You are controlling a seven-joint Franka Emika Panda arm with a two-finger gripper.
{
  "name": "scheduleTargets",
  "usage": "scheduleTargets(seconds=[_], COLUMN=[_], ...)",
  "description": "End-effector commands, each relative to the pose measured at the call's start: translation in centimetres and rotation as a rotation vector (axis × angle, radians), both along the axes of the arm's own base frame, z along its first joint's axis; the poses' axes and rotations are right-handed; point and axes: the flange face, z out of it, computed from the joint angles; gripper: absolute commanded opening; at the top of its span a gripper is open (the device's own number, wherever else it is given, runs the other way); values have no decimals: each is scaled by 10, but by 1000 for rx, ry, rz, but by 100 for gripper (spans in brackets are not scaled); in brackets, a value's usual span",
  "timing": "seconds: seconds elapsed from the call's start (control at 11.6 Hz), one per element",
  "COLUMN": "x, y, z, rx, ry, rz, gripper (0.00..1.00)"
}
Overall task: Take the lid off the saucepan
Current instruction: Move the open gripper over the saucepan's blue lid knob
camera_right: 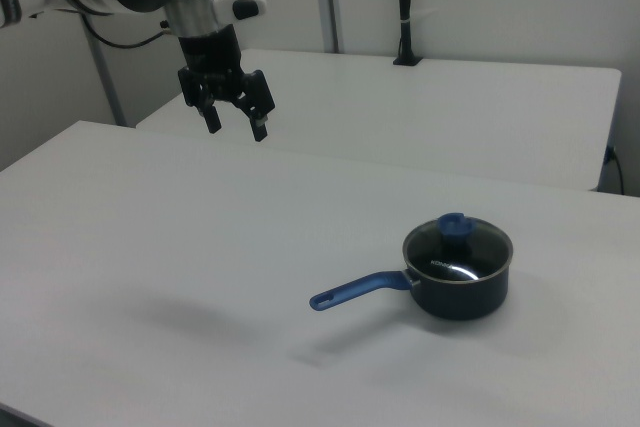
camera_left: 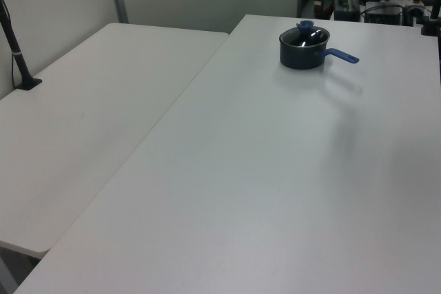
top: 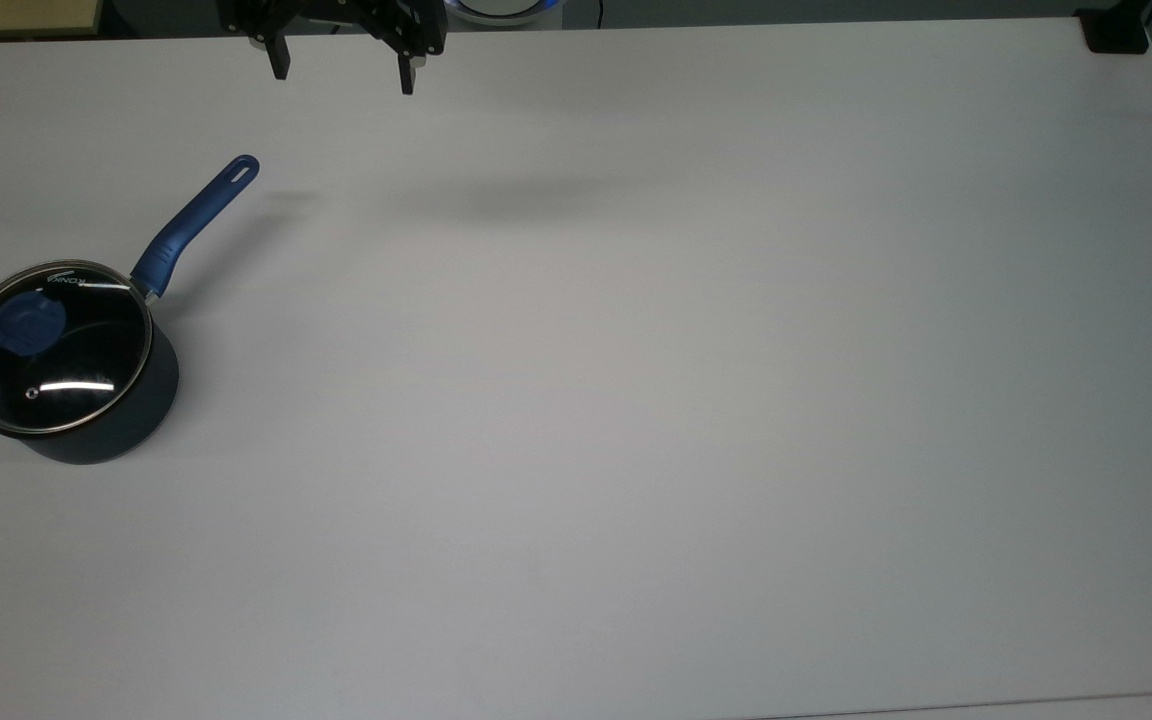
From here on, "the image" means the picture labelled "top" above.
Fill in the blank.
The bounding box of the dark blue saucepan with handle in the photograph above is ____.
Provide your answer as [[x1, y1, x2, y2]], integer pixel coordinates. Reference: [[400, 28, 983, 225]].
[[0, 154, 261, 467]]

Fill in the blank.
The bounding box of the light wooden board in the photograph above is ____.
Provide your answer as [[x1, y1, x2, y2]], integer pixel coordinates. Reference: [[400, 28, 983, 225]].
[[0, 0, 103, 37]]

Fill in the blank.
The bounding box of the glass lid with blue knob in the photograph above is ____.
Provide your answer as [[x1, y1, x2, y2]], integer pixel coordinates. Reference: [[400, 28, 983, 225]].
[[0, 260, 154, 437]]

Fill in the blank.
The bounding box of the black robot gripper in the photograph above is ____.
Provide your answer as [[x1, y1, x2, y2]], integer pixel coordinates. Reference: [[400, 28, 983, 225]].
[[218, 0, 449, 97]]

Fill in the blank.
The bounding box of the black table clamp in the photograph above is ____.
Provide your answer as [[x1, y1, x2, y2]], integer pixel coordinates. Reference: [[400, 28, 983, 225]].
[[1074, 0, 1152, 56]]

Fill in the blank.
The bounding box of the white robot base blue ring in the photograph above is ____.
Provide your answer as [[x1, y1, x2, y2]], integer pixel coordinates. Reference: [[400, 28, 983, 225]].
[[446, 0, 565, 27]]

